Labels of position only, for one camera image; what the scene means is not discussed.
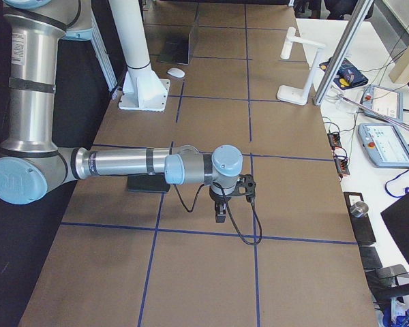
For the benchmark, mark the white pedestal column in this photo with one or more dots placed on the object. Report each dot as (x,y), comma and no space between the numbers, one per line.
(142,89)

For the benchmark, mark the navy planet pencil case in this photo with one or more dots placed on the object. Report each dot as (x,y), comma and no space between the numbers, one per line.
(348,76)

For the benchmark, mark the grey laptop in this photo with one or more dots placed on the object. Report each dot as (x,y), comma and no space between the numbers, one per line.
(179,46)

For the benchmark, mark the white computer mouse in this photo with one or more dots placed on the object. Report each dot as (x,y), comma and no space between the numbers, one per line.
(176,72)

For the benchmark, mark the metal rod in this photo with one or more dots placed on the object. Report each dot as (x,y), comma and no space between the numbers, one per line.
(377,115)

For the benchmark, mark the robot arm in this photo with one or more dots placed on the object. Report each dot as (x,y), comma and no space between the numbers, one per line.
(31,164)

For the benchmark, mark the teach pendant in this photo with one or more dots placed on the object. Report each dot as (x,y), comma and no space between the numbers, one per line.
(384,101)
(384,145)

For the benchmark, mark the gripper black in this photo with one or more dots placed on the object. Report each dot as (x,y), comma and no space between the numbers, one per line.
(217,197)

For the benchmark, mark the metal cylinder weight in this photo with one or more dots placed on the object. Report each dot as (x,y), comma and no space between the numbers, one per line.
(358,209)

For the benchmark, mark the near teach pendant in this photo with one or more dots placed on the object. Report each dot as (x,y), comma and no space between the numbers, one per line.
(384,145)

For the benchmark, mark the aluminium frame post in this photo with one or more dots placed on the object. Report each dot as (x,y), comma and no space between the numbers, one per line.
(358,16)

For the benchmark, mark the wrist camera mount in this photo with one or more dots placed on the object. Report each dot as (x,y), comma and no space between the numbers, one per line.
(246,186)

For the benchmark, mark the far teach pendant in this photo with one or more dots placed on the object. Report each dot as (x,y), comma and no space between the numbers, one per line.
(384,101)

